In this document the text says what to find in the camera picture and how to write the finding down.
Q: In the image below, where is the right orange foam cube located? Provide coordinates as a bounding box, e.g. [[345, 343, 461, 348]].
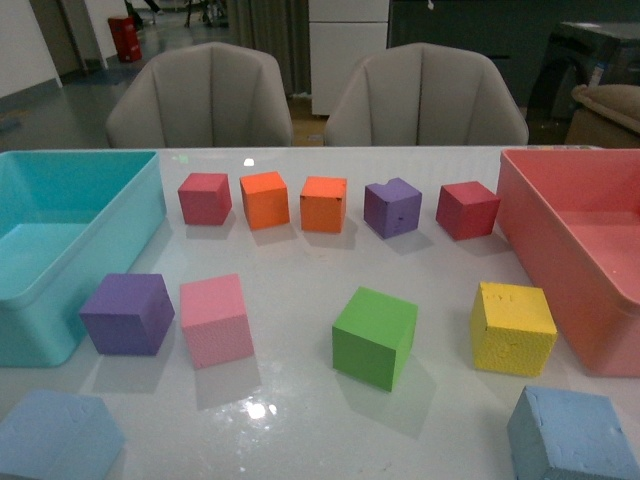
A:
[[300, 176, 347, 234]]

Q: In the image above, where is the orange foam cube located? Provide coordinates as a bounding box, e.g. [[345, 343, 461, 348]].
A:
[[300, 176, 347, 234], [240, 171, 290, 230]]

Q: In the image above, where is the left orange foam cube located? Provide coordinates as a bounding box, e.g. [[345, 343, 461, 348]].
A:
[[240, 171, 290, 230]]

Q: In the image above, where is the notched purple foam cube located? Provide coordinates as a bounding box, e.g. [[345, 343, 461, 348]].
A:
[[364, 178, 422, 239]]

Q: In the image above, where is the green foam cube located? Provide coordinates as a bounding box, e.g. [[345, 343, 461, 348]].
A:
[[332, 287, 418, 392]]

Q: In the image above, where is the left red foam cube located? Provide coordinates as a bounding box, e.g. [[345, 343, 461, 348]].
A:
[[178, 173, 232, 226]]

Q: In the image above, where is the red foam cube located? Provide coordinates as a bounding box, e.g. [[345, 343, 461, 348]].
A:
[[178, 173, 232, 226], [436, 181, 500, 241]]

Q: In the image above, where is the pink foam cube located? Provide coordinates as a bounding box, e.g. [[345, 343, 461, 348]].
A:
[[180, 274, 254, 369]]

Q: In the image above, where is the right red foam cube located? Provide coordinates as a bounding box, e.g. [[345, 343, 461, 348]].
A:
[[436, 181, 500, 241]]

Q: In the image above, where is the right beige chair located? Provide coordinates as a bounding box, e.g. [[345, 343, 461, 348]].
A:
[[324, 43, 529, 147]]

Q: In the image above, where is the beige chair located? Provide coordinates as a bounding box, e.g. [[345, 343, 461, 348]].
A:
[[324, 43, 529, 147], [106, 42, 293, 149]]

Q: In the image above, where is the left beige chair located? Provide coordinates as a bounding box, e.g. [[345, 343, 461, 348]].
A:
[[106, 42, 293, 149]]

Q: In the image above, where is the front purple foam cube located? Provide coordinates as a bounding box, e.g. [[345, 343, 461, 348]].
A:
[[79, 273, 175, 356]]

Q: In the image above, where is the white cabinet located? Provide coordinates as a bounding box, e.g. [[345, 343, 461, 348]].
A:
[[308, 0, 390, 116]]

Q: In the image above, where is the yellow foam cube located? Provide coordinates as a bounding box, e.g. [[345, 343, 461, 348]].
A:
[[469, 282, 558, 377]]

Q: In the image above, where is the teal plastic bin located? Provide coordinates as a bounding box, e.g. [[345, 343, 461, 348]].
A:
[[1, 150, 166, 368]]

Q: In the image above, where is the pink plastic bin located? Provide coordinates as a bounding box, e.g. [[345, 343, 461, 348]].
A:
[[497, 149, 639, 377]]

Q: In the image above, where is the red bin in background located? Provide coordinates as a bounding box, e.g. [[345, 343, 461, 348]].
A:
[[108, 16, 142, 62]]

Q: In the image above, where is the dark appliance box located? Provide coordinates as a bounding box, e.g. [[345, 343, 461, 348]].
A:
[[526, 22, 639, 122]]

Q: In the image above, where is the beige cushion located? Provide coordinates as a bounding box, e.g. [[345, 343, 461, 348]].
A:
[[571, 84, 639, 132]]

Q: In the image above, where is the left light blue foam cube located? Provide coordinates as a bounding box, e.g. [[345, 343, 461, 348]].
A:
[[1, 390, 125, 479]]

